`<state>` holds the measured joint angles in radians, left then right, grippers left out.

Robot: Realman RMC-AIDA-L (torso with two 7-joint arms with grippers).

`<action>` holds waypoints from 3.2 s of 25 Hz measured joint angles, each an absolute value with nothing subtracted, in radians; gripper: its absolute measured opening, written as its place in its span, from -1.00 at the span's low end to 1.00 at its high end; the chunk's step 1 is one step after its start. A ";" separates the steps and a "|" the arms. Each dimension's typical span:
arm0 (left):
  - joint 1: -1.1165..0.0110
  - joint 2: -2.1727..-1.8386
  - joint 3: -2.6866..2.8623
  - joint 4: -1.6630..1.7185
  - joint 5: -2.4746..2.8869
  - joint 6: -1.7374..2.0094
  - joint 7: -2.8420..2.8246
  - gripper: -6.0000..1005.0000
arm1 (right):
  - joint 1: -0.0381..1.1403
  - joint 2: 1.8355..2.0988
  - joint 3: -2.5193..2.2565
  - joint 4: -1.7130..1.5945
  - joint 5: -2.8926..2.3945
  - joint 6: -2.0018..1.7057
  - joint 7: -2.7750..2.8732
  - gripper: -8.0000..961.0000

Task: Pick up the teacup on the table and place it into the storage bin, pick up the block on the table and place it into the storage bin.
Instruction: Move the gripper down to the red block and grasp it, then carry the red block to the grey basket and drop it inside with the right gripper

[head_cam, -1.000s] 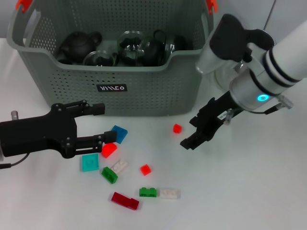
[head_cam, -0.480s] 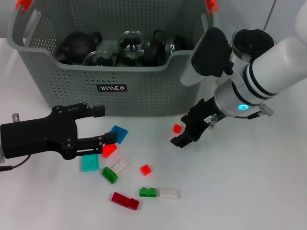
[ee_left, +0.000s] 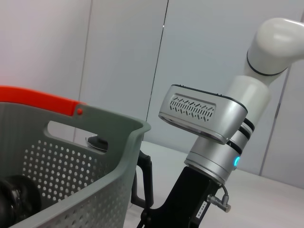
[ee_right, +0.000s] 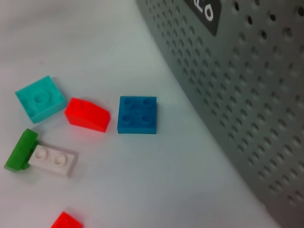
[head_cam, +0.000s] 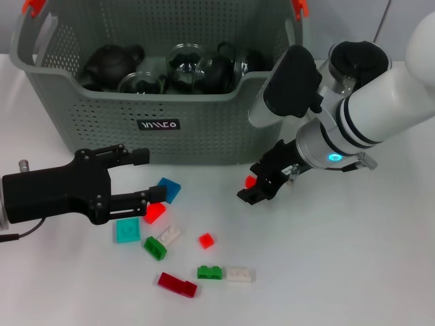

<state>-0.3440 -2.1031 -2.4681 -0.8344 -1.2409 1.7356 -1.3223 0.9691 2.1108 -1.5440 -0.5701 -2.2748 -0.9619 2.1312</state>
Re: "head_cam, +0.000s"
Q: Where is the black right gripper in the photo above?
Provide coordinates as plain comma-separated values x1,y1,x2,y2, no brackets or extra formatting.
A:
236,139,307,206

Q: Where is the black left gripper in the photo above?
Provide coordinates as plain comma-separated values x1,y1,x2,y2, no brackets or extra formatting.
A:
1,143,168,225

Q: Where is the white two-stud plate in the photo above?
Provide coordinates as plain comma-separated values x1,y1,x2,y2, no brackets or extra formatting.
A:
224,266,256,283
156,225,184,247

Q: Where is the glass teacup with black sleeve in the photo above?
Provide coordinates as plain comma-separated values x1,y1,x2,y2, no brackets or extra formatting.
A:
165,43,205,94
195,41,238,95
117,71,170,95
234,49,265,82

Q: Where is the grey-green perforated storage bin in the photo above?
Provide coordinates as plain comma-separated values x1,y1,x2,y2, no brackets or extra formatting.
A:
9,0,310,166

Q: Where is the blue flat building brick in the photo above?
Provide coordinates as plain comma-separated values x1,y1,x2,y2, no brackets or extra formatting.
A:
156,176,182,204

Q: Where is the red sloped building brick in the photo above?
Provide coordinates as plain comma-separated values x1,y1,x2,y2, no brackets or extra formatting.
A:
143,202,167,225

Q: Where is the teal flat building brick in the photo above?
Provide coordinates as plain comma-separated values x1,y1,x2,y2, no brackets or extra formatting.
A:
113,217,142,245

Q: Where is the green building brick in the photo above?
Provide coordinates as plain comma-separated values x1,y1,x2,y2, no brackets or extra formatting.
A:
143,236,169,262

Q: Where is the green two-stud brick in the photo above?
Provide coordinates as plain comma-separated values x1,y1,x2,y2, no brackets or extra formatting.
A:
196,265,226,281

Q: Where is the dark red long brick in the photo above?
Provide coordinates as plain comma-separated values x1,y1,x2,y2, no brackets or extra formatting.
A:
157,271,198,299

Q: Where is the black clay teapot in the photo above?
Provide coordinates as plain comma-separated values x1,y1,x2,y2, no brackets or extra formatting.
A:
81,43,146,92

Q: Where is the left arm grey cable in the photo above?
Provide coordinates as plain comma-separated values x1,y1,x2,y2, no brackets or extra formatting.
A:
0,217,48,243

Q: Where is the glass pitcher with black handle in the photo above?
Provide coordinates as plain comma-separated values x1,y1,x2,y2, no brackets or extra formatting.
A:
314,39,394,99

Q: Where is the orange bin handle clip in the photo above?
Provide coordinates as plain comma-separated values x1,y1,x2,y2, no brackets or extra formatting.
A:
20,0,47,18
291,0,310,22

